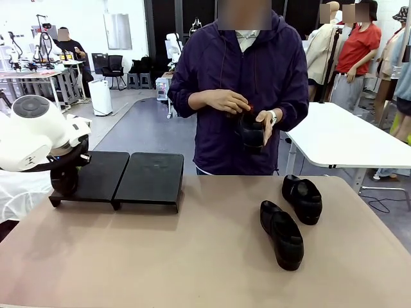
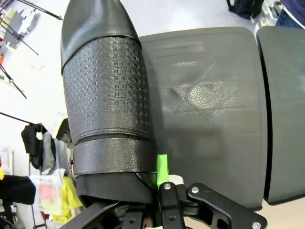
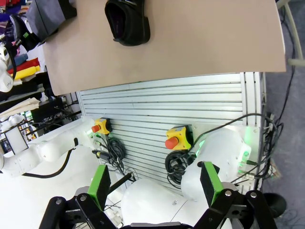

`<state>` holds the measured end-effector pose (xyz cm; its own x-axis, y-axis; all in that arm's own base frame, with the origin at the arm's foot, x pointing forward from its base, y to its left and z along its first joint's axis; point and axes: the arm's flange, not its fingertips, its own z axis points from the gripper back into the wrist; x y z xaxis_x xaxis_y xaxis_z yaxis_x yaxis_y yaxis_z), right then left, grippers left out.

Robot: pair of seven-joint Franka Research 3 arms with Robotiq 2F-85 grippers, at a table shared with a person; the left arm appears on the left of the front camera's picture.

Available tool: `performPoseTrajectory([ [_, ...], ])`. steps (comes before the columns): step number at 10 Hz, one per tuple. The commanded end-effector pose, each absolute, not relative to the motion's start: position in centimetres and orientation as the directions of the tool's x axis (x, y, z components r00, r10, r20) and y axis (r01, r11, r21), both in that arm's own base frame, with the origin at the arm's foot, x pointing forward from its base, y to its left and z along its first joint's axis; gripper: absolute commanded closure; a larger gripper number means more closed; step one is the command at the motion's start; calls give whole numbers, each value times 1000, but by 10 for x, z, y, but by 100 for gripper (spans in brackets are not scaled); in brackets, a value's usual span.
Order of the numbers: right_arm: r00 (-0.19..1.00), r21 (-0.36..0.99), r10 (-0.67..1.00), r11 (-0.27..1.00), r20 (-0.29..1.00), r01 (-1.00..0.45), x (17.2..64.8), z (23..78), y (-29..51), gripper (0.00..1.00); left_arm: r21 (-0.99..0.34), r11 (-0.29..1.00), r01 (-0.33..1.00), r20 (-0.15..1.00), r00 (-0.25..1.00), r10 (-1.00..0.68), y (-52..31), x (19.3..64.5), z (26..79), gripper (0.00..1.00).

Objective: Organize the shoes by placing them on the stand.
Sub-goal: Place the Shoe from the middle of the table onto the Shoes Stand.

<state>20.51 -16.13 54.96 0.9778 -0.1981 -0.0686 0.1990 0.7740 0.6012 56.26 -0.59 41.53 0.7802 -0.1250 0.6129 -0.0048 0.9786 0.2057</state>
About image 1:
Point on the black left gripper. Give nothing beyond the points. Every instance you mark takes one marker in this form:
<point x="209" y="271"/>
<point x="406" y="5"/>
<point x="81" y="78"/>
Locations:
<point x="69" y="158"/>

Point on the person's left forearm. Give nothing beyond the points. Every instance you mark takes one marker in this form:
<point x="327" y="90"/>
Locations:
<point x="292" y="118"/>

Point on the person's right forearm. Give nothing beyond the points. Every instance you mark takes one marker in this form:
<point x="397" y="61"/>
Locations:
<point x="189" y="99"/>

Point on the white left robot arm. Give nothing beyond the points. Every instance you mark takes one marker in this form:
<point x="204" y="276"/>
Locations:
<point x="32" y="134"/>

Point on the black shoe stand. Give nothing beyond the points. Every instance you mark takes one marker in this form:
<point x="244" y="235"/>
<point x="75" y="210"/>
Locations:
<point x="102" y="176"/>
<point x="151" y="179"/>

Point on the person's right hand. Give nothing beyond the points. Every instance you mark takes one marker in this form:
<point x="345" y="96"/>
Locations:
<point x="224" y="101"/>

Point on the person's left hand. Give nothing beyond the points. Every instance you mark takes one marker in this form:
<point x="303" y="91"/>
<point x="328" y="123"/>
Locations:
<point x="267" y="123"/>

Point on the white plastic cover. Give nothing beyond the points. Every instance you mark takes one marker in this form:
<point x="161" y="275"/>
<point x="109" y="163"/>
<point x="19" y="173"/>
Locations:
<point x="19" y="192"/>

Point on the white air purifier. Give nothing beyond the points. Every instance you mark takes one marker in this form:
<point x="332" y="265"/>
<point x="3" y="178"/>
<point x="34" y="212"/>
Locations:
<point x="101" y="97"/>

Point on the grey stool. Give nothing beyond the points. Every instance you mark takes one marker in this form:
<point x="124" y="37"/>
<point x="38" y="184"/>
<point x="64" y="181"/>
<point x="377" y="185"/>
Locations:
<point x="132" y="80"/>
<point x="145" y="80"/>

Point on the black office chair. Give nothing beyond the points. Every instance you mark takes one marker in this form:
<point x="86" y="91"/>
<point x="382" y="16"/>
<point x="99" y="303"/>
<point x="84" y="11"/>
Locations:
<point x="114" y="67"/>

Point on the person in black shirt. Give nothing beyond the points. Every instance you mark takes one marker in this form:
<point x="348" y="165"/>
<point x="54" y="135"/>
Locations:
<point x="72" y="48"/>

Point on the computer case with lights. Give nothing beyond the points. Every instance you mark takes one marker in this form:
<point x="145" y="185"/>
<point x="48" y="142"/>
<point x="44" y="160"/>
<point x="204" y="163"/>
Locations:
<point x="162" y="90"/>

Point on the black backpack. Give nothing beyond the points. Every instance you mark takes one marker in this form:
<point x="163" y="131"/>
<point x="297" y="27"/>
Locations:
<point x="141" y="65"/>

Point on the small white robot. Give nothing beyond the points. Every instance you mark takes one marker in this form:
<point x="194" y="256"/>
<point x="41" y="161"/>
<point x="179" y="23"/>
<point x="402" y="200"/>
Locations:
<point x="13" y="48"/>

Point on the person in purple jacket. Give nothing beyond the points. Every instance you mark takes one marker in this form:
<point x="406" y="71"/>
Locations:
<point x="231" y="64"/>

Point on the white wristwatch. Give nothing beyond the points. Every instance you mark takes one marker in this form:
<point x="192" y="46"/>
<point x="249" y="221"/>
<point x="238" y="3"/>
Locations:
<point x="274" y="116"/>

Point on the white table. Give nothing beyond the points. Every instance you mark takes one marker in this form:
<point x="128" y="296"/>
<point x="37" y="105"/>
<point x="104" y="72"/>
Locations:
<point x="337" y="138"/>

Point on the mannequin in beige coat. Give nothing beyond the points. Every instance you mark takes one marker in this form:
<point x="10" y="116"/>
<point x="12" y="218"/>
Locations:
<point x="319" y="54"/>

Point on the black tripod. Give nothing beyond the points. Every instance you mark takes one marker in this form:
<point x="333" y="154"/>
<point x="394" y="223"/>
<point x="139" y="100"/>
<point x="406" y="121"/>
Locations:
<point x="330" y="64"/>

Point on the mannequin in red shirt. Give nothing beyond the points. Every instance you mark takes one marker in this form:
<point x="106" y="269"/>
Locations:
<point x="358" y="48"/>

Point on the mannequin with bucket hat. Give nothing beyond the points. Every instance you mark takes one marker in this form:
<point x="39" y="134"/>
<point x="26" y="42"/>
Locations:
<point x="390" y="57"/>

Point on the mannequin in blue jacket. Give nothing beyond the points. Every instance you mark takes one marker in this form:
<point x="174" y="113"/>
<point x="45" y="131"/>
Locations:
<point x="405" y="70"/>

